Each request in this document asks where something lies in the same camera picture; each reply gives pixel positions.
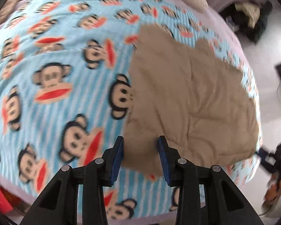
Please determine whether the tan puffer jacket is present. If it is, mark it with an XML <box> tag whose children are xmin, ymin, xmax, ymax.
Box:
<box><xmin>123</xmin><ymin>25</ymin><xmax>259</xmax><ymax>176</ymax></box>

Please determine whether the dark clothes pile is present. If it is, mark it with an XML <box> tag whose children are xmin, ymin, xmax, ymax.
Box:
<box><xmin>220</xmin><ymin>0</ymin><xmax>273</xmax><ymax>43</ymax></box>

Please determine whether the person's right hand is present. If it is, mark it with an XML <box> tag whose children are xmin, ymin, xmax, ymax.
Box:
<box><xmin>263</xmin><ymin>172</ymin><xmax>281</xmax><ymax>207</ymax></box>

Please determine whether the blue striped monkey blanket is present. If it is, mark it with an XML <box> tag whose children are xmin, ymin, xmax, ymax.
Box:
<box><xmin>0</xmin><ymin>0</ymin><xmax>264</xmax><ymax>221</ymax></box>

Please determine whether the red object near bed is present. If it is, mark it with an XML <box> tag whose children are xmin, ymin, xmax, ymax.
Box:
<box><xmin>0</xmin><ymin>187</ymin><xmax>22</xmax><ymax>214</ymax></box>

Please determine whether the lilac bed sheet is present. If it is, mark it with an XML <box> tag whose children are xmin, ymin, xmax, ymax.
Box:
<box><xmin>0</xmin><ymin>0</ymin><xmax>247</xmax><ymax>225</ymax></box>

